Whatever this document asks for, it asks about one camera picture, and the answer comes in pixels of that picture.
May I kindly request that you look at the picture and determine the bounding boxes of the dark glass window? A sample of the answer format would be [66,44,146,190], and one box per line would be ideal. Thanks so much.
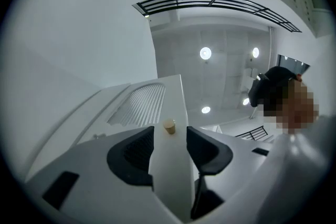
[277,54,311,74]

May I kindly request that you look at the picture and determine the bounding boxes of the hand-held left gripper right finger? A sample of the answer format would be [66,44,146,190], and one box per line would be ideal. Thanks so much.
[186,125,276,220]

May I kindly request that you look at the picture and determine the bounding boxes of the black head-worn camera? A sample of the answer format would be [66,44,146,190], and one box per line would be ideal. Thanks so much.
[248,72,272,108]

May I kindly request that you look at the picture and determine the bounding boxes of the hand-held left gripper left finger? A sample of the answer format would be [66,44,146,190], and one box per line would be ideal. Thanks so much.
[25,125,186,224]

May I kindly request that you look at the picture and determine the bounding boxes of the white louvred cabinet door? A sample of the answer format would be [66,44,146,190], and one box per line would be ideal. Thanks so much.
[25,74,196,221]

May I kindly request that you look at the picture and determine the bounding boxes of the person's head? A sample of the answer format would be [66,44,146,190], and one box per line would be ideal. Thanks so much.
[262,78,321,136]

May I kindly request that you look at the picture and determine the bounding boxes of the black balcony railing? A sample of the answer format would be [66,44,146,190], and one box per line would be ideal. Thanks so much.
[132,0,302,34]
[234,125,269,143]

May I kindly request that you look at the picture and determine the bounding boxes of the person's white shirt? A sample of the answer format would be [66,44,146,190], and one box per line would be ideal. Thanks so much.
[228,115,336,224]

